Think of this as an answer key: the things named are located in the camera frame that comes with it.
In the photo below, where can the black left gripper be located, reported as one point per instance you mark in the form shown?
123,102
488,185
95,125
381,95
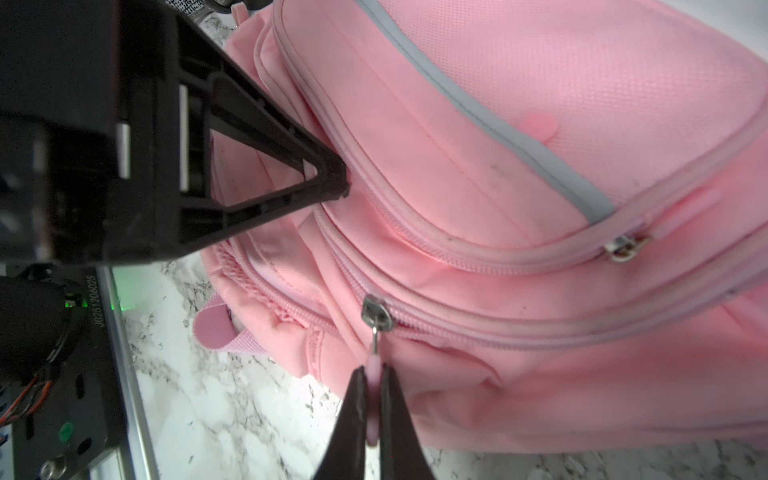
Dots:
60,138

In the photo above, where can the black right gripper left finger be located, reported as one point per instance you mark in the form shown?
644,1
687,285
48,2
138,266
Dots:
345,454

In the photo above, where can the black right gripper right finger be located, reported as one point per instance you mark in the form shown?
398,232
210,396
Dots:
400,453

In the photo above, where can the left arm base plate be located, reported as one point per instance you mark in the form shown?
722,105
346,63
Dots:
61,406

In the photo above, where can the pink backpack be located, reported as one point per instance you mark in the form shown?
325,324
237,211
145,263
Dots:
556,231

